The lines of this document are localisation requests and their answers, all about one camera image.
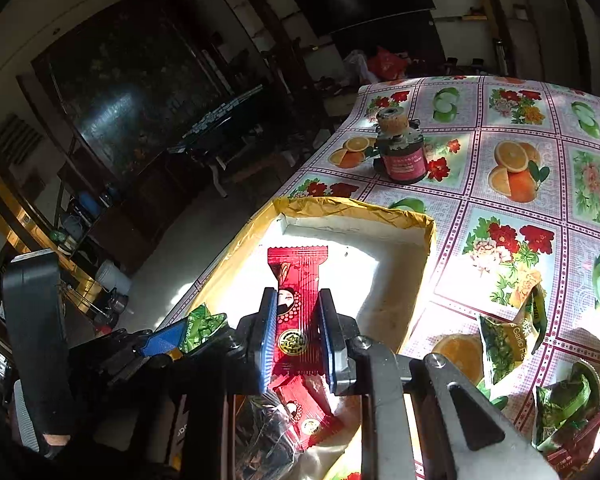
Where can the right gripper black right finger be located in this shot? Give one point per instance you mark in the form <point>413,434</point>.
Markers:
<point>342,357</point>

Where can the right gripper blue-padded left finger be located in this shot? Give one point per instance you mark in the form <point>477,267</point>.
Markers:
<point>257,333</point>

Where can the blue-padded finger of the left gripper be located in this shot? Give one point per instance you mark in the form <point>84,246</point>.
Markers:
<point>165,340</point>

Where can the green tea snack packet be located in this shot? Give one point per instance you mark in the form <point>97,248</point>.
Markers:
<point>201,325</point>

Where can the red snack packet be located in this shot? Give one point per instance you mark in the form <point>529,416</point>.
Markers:
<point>297,345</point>
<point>306,400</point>

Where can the silver foil snack bag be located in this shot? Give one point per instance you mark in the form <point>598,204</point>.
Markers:
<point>266,445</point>

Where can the dark green biscuit packet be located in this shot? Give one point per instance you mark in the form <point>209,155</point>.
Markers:
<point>565,407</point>

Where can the small red packet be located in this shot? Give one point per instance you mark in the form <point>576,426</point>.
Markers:
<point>576,458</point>

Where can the yellow cardboard box tray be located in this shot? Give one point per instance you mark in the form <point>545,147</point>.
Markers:
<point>376,258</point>

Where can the dark jar with pink label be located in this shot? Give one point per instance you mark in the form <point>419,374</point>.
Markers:
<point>400,146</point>

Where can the floral fruit-print tablecloth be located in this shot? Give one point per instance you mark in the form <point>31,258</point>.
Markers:
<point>513,186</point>

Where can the red plastic bag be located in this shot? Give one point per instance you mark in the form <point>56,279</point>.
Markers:
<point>386,65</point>

